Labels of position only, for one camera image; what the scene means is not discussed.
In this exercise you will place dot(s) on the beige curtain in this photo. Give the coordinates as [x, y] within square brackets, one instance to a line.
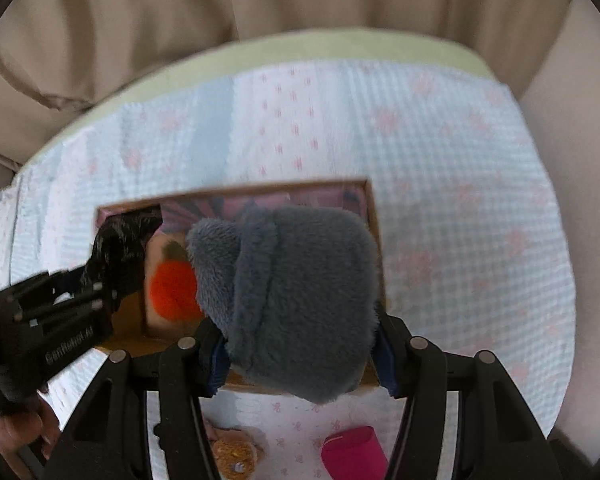
[230, 0]

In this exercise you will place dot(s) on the blue white checked blanket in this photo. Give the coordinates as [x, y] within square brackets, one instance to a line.
[430, 185]

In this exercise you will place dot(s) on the black fluffy cloth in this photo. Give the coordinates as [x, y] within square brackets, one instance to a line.
[122, 245]

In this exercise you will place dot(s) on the cardboard box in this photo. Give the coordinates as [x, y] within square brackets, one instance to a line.
[130, 327]

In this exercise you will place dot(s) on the magenta cup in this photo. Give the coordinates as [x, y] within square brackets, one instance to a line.
[354, 452]

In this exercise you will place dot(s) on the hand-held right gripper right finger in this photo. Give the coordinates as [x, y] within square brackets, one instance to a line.
[386, 366]

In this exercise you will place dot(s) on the brown plush toy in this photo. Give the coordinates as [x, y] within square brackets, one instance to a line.
[236, 455]

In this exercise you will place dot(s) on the person's left hand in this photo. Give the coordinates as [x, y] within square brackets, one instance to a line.
[30, 425]

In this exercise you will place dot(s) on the grey fluffy cloth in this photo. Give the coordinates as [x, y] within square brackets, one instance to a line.
[300, 300]

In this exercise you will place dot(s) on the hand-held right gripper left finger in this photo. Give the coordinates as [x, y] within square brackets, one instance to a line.
[217, 366]

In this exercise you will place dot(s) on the light green mattress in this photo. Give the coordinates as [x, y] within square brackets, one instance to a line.
[190, 65]

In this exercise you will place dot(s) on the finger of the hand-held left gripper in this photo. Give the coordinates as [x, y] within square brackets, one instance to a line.
[55, 284]
[75, 309]

